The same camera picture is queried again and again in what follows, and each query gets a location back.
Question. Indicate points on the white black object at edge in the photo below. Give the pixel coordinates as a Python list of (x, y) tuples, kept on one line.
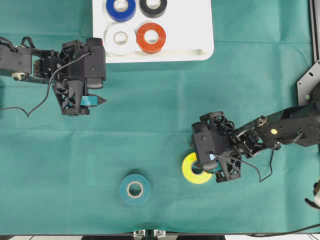
[(315, 203)]

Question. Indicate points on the metal table clamp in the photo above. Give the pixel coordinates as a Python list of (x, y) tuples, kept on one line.
[(149, 234)]

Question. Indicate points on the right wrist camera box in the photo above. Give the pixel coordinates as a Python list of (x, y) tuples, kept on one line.
[(207, 143)]

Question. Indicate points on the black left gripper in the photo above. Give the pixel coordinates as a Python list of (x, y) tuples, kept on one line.
[(64, 72)]

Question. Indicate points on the red tape roll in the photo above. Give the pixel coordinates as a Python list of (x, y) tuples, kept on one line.
[(151, 37)]

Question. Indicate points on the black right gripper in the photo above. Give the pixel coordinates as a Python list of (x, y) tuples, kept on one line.
[(228, 158)]

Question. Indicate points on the white tape roll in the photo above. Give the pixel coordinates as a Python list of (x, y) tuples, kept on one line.
[(120, 39)]

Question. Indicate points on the blue tape roll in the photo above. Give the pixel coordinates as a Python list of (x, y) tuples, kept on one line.
[(121, 10)]

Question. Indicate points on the yellow tape roll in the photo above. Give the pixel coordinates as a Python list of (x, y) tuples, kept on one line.
[(188, 173)]

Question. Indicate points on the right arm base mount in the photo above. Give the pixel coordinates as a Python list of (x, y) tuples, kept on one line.
[(306, 84)]

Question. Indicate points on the green table cloth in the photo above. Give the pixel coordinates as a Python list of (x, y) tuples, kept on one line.
[(61, 174)]

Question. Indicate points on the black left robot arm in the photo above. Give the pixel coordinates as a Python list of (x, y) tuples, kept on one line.
[(17, 61)]

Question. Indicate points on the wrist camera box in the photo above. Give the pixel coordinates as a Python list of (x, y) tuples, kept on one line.
[(207, 143), (95, 67)]

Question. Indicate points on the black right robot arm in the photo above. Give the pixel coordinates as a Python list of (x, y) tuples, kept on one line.
[(295, 125)]

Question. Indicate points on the black tape roll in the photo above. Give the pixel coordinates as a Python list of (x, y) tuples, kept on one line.
[(153, 8)]

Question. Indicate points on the aluminium frame rail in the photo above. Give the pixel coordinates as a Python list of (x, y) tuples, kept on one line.
[(314, 8)]

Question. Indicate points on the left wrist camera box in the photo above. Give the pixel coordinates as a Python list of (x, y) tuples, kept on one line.
[(95, 67)]

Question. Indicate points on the teal tape roll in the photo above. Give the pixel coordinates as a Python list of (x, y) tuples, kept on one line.
[(135, 190)]

